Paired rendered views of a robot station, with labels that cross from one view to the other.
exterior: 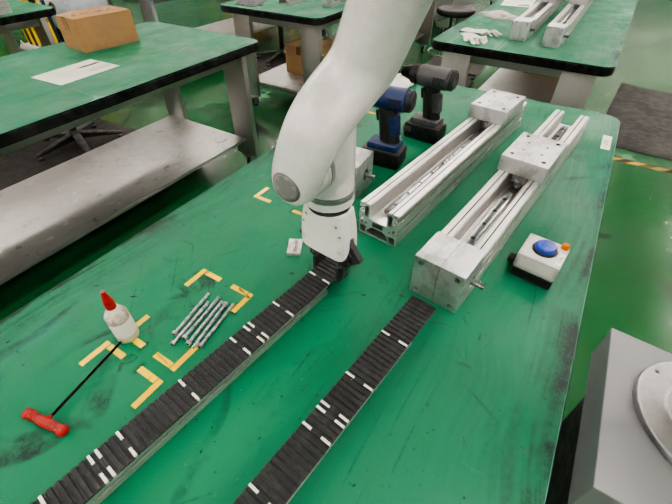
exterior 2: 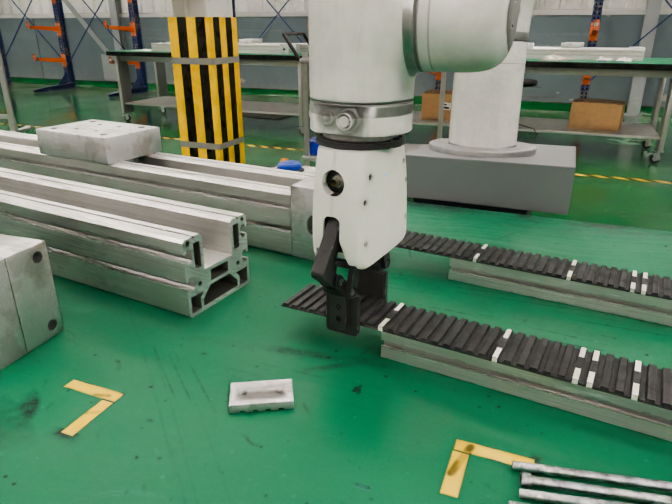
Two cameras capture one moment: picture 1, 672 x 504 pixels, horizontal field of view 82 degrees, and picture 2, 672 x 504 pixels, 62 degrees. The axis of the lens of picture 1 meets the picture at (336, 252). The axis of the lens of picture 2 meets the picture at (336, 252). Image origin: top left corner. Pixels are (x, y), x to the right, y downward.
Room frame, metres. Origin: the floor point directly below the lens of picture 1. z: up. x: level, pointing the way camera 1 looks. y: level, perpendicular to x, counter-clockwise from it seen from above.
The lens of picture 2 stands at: (0.65, 0.47, 1.06)
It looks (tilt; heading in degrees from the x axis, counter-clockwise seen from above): 22 degrees down; 260
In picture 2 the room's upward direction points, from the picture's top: straight up
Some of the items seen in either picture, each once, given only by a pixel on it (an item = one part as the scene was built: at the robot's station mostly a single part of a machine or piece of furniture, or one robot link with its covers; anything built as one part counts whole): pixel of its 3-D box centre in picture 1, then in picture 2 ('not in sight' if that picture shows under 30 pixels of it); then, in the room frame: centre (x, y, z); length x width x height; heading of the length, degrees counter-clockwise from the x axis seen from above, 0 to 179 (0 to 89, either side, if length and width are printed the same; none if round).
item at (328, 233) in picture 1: (329, 223); (359, 190); (0.55, 0.01, 0.93); 0.10 x 0.07 x 0.11; 51
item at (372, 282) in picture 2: (346, 269); (376, 270); (0.52, -0.02, 0.83); 0.03 x 0.03 x 0.07; 51
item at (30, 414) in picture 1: (84, 380); not in sight; (0.32, 0.40, 0.79); 0.16 x 0.08 x 0.02; 159
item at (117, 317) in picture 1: (116, 314); not in sight; (0.41, 0.37, 0.84); 0.04 x 0.04 x 0.12
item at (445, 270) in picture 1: (452, 274); (345, 213); (0.52, -0.22, 0.83); 0.12 x 0.09 x 0.10; 51
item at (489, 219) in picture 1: (524, 177); (106, 177); (0.87, -0.49, 0.82); 0.80 x 0.10 x 0.09; 141
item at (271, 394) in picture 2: (294, 247); (261, 395); (0.64, 0.09, 0.78); 0.05 x 0.03 x 0.01; 177
